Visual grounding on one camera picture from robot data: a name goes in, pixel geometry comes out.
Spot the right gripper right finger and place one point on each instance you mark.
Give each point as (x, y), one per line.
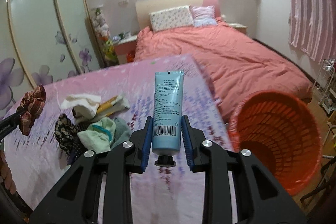
(236, 178)

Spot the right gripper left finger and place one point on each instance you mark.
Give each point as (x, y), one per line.
(96, 188)

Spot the red plaid scrunchie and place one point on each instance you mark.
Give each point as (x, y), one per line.
(31, 107)

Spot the black patterned sock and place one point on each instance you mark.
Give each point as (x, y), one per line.
(68, 137)

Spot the light green sock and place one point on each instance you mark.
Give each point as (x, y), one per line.
(99, 136)

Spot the orange plastic laundry basket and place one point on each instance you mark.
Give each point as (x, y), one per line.
(279, 129)

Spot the grey green sock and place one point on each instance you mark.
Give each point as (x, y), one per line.
(122, 133)

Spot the blue cream tube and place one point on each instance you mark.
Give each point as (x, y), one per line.
(167, 116)

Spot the snack wrapper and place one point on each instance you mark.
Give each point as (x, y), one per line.
(111, 105)

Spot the person left hand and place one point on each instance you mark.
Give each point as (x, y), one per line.
(7, 175)

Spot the floral sliding wardrobe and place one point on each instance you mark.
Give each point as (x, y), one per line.
(43, 42)

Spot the hanging plush toys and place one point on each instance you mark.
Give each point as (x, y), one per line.
(102, 32)

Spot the coral red duvet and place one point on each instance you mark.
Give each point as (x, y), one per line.
(236, 65)

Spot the small red bin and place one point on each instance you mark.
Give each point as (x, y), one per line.
(130, 56)

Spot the pink white nightstand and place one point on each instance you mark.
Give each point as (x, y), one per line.
(125, 46)

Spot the right bedside table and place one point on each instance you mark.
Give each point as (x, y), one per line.
(239, 27)

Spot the pink striped curtain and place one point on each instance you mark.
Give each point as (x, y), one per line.
(312, 28)

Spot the pink striped pillow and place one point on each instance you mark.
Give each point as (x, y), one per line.
(203, 16)

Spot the floral white pillow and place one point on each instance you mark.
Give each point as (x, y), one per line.
(175, 17)

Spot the white wire rack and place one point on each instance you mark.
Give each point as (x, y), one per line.
(324, 86)

